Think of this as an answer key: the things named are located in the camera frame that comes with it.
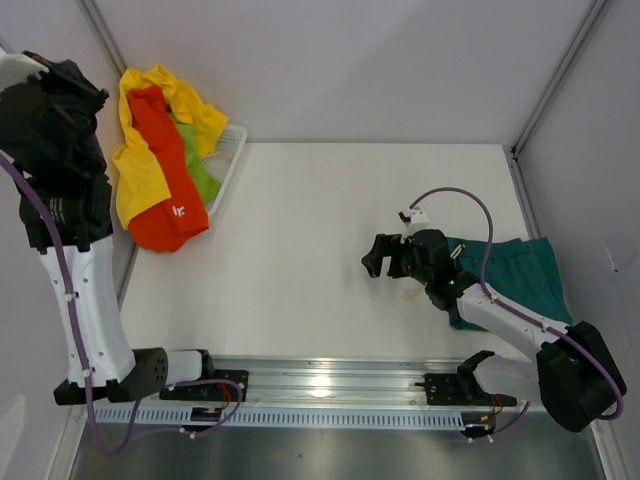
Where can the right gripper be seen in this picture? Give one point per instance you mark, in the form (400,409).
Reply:
(384,246)

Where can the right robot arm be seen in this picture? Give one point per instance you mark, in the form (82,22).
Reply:
(569,370)

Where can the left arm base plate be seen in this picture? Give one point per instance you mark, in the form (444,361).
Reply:
(216,386)

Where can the right aluminium frame post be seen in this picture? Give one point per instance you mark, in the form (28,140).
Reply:
(571,54)

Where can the left aluminium frame post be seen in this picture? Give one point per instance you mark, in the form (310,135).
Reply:
(102,33)

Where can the aluminium frame post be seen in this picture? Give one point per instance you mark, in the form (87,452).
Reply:
(571,54)
(102,33)

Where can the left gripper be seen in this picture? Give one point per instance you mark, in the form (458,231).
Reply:
(66,72)

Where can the aluminium mounting rail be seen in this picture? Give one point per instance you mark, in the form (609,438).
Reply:
(279,384)

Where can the teal green shorts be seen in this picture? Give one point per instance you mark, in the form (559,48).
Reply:
(524,271)

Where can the lime green shorts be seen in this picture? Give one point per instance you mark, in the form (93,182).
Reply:
(206,185)

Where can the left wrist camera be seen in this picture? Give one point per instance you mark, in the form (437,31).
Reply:
(16,68)

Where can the white plastic basket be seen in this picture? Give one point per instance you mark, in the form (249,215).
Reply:
(222,163)

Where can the slotted cable duct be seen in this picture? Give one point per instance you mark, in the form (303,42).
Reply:
(245,416)

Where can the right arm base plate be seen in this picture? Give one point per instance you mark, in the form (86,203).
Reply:
(452,389)

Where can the yellow shorts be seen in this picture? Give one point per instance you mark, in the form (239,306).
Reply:
(142,184)

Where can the orange shorts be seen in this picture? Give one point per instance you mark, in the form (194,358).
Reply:
(168,225)

